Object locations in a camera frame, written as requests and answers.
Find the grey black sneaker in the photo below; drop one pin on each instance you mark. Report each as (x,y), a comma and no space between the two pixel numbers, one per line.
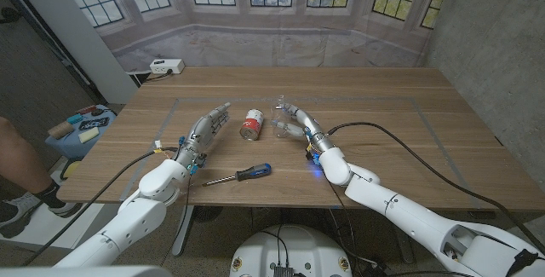
(66,209)
(19,217)

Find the grey metal table leg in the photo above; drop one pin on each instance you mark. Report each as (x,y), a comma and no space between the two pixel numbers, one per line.
(404,247)
(183,230)

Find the dark red flat item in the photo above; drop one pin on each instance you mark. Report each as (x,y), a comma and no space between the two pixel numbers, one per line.
(86,109)

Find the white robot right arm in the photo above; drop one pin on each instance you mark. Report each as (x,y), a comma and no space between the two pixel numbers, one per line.
(417,221)

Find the teal small block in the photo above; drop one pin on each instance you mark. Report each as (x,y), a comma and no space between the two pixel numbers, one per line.
(75,119)

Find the yellow sponge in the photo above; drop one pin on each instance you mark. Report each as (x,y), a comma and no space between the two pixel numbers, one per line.
(88,135)

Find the red white soup can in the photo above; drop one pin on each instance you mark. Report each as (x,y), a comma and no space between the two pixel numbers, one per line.
(252,124)

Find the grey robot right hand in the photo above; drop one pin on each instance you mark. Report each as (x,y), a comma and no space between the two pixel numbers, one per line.
(313,130)

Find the black patterned flat item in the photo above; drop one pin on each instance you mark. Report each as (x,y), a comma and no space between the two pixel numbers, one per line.
(93,123)

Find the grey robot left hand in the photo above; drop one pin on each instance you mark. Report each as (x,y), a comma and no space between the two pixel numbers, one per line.
(202,134)

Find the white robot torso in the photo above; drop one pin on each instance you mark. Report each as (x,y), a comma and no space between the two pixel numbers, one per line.
(294,247)

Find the blue stool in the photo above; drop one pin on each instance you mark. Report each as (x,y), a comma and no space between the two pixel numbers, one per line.
(68,147)

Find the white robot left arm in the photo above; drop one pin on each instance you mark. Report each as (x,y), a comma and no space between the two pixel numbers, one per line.
(132,217)

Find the person's bare leg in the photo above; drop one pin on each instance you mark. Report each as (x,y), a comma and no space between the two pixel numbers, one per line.
(19,157)

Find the clear plastic bottle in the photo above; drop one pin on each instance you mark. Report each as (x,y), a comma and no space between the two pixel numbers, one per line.
(281,132)

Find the white floor mat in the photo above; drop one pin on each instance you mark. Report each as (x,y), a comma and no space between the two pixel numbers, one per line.
(47,232)

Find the yellow round floor object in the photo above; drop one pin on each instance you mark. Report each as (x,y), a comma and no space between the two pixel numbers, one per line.
(71,169)

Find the white power strip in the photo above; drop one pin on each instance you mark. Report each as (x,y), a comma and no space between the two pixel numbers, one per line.
(167,66)

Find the black round floor object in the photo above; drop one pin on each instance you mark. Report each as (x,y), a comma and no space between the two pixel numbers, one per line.
(208,214)

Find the printed window backdrop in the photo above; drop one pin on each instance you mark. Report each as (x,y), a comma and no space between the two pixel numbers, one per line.
(272,38)

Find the tan brush block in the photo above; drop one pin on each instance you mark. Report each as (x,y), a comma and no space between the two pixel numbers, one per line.
(60,130)

